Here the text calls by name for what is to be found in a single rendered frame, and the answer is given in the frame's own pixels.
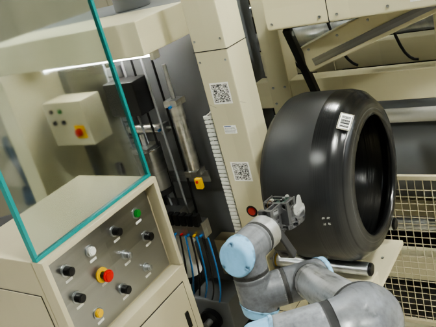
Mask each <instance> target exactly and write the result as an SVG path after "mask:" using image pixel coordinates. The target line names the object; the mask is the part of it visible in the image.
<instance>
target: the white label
mask: <svg viewBox="0 0 436 327"><path fill-rule="evenodd" d="M353 118H354V115H352V114H346V113H342V112H341V114H340V116H339V120H338V123H337V126H336V128H338V129H341V130H347V131H350V128H351V126H352V122H353Z"/></svg>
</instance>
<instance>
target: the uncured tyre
mask: <svg viewBox="0 0 436 327"><path fill-rule="evenodd" d="M341 112H342V113H346V114H352V115H354V118H353V122H352V126H351V128H350V131H347V130H341V129H338V128H336V126H337V123H338V120H339V116H340V114H341ZM260 185H261V196H262V201H263V202H264V201H265V200H267V199H268V198H269V197H270V196H271V195H272V196H285V195H286V194H288V195H289V196H290V197H293V196H295V202H296V200H297V195H300V198H301V200H302V203H304V206H305V219H304V221H303V222H302V223H300V224H299V226H297V227H295V228H294V229H292V230H286V231H285V232H284V234H285V235H286V236H287V238H288V240H289V241H290V242H291V244H292V245H293V246H294V248H295V250H296V251H297V254H298V255H300V256H303V257H310V258H314V257H320V256H330V257H331V258H326V259H329V260H342V261H356V260H362V259H365V258H366V257H368V256H369V255H370V254H372V253H373V252H374V251H375V250H376V249H377V248H378V247H379V246H380V245H381V244H382V243H383V241H384V239H385V238H386V235H387V233H388V231H389V228H390V225H391V221H392V218H393V212H394V205H395V200H396V185H397V164H396V149H395V144H394V136H393V131H392V128H391V124H390V121H389V118H388V116H387V114H386V112H385V110H384V108H383V106H382V105H381V104H380V103H379V102H378V101H377V100H376V99H374V98H373V97H372V96H371V95H370V94H369V93H367V92H365V91H363V90H357V89H353V88H350V89H341V90H326V91H310V92H304V93H301V94H298V95H296V96H294V97H292V98H290V99H289V100H287V101H286V102H285V103H284V105H283V106H282V107H281V109H280V110H279V111H278V113H277V114H276V115H275V116H274V118H273V120H272V121H271V124H270V125H269V128H268V130H267V133H266V136H265V140H264V143H263V149H262V154H261V165H260ZM321 215H331V219H332V224H333V226H327V227H323V225H322V221H321Z"/></svg>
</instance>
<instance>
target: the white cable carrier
mask: <svg viewBox="0 0 436 327"><path fill-rule="evenodd" d="M203 118H204V120H205V121H204V122H205V124H207V125H206V128H208V129H207V132H209V133H208V136H209V137H210V138H209V139H210V141H211V142H210V143H211V145H212V148H213V150H212V151H213V153H214V154H213V155H214V157H216V158H215V161H217V162H216V164H217V165H218V166H217V168H218V172H219V173H220V174H219V176H220V177H221V181H222V182H221V183H222V185H223V189H224V192H226V193H225V196H227V197H226V200H227V204H229V205H228V207H229V211H230V215H231V219H232V222H233V225H234V226H235V227H234V230H235V233H237V232H238V231H239V230H241V229H242V226H241V221H240V218H239V214H238V210H237V206H236V202H235V199H234V195H233V192H232V188H231V185H230V181H229V177H228V173H227V170H226V166H225V163H224V159H223V154H222V152H221V149H220V148H221V147H220V145H219V140H218V137H217V133H216V130H215V125H214V124H212V123H213V120H211V119H213V118H212V114H211V112H210V113H208V114H207V115H205V116H203ZM215 136H216V137H215ZM216 140H218V141H216ZM221 157H222V158H221Z"/></svg>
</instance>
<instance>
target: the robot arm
mask: <svg viewBox="0 0 436 327"><path fill-rule="evenodd" d="M263 207H264V210H259V211H258V216H257V217H255V218H253V220H251V221H250V222H249V223H247V224H246V225H245V226H244V227H243V228H242V229H241V230H239V231H238V232H237V233H236V234H234V235H233V236H231V237H229V238H228V239H227V240H226V242H225V243H224V244H223V246H222V247H221V250H220V253H219V258H220V262H221V265H222V266H223V268H224V269H225V271H226V272H227V273H228V274H230V275H231V276H233V279H234V283H235V286H236V290H237V295H238V297H239V304H240V306H241V308H242V310H243V313H244V315H245V316H246V317H247V318H249V319H251V320H254V321H253V322H250V323H248V324H246V325H245V326H244V327H405V321H404V314H403V311H402V308H401V305H400V303H399V301H397V299H396V297H395V296H394V295H393V294H392V293H391V292H390V291H388V290H387V289H386V288H384V287H382V286H380V285H378V284H376V283H374V282H370V281H355V282H351V281H350V280H348V279H346V278H344V277H342V276H340V275H338V274H336V273H334V272H333V269H332V266H331V265H330V262H329V261H328V260H327V259H326V258H325V257H322V256H320V257H314V258H312V259H310V260H306V261H301V262H299V263H295V264H292V265H288V266H285V267H281V268H279V269H275V270H271V271H269V268H268V264H267V260H266V255H268V253H270V251H271V250H272V249H275V251H276V252H277V253H278V255H279V256H280V257H281V258H295V256H296V253H297V251H296V250H295V248H294V246H293V245H292V244H291V242H290V241H289V240H288V238H287V236H286V235H285V234H284V232H285V231H286V230H292V229H294V228H295V227H297V226H299V224H300V223H302V222H303V221H304V219H305V206H304V203H302V200H301V198H300V195H297V200H296V202H295V196H293V197H290V196H289V195H288V194H286V195H285V196H272V195H271V196H270V197H269V198H268V199H267V200H265V201H264V202H263ZM301 300H307V301H308V302H309V303H310V304H309V305H306V306H302V307H299V308H295V309H291V310H288V311H284V312H281V313H278V312H279V310H280V307H281V306H286V305H288V304H292V303H295V302H298V301H301Z"/></svg>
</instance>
